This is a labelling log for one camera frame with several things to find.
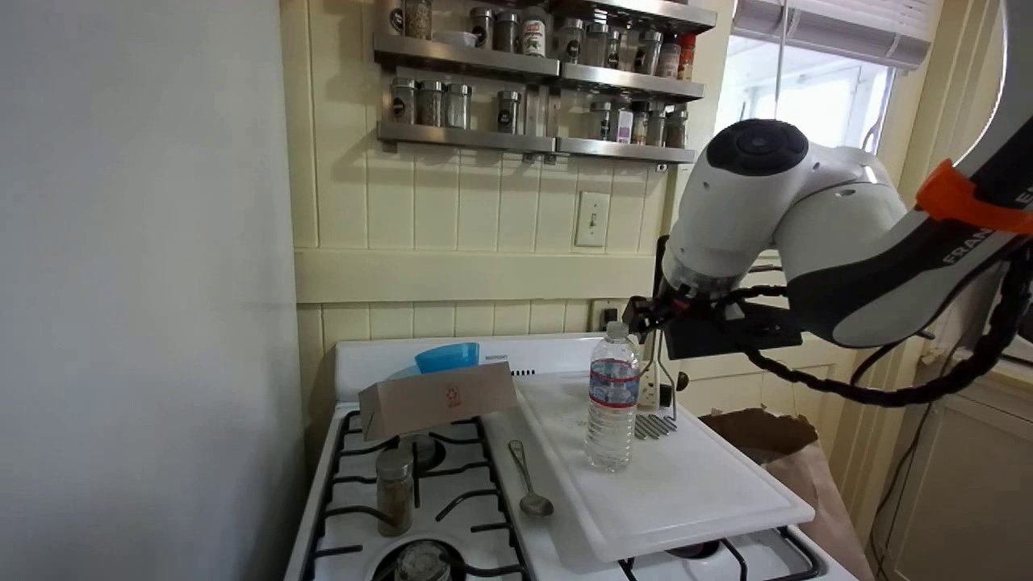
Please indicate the clear plastic water bottle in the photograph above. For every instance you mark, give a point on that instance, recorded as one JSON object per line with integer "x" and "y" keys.
{"x": 615, "y": 422}

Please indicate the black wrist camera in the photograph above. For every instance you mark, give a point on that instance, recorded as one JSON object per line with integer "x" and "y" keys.
{"x": 772, "y": 331}

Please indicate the metal spoon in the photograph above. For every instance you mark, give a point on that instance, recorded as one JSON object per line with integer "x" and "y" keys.
{"x": 532, "y": 502}

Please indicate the brown paper bag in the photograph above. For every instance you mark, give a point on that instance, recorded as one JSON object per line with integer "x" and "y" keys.
{"x": 785, "y": 454}

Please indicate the white light switch plate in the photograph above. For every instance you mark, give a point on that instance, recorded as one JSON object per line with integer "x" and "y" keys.
{"x": 592, "y": 219}

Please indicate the white plastic cutting board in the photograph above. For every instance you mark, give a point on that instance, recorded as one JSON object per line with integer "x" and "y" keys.
{"x": 667, "y": 484}

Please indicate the glass spice shaker jar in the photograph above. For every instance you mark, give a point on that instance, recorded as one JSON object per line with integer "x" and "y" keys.
{"x": 395, "y": 496}

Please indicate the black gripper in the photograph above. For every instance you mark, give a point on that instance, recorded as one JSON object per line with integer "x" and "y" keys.
{"x": 697, "y": 328}

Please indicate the white refrigerator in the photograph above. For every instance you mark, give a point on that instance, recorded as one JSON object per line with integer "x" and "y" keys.
{"x": 140, "y": 268}

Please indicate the white window blind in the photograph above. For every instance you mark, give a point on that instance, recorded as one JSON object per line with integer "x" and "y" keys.
{"x": 839, "y": 27}

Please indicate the black stove burner grate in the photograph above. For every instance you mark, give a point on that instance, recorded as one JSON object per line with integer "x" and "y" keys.
{"x": 453, "y": 505}

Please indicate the wall power outlet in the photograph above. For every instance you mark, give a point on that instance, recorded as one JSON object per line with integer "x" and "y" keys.
{"x": 607, "y": 317}

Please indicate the blue plastic lid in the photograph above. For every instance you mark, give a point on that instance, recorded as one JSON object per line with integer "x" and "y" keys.
{"x": 445, "y": 356}

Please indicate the cream cabinet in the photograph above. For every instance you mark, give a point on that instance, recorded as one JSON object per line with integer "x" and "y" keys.
{"x": 955, "y": 484}

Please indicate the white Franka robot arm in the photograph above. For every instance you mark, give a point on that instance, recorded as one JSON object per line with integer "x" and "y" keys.
{"x": 794, "y": 204}

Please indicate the metal spice rack shelf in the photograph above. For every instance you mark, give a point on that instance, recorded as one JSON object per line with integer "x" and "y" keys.
{"x": 486, "y": 56}
{"x": 486, "y": 138}

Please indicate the bright window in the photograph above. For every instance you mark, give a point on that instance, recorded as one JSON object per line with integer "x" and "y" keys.
{"x": 808, "y": 97}

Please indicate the white gas stove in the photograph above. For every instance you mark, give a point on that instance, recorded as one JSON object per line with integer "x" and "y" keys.
{"x": 559, "y": 543}

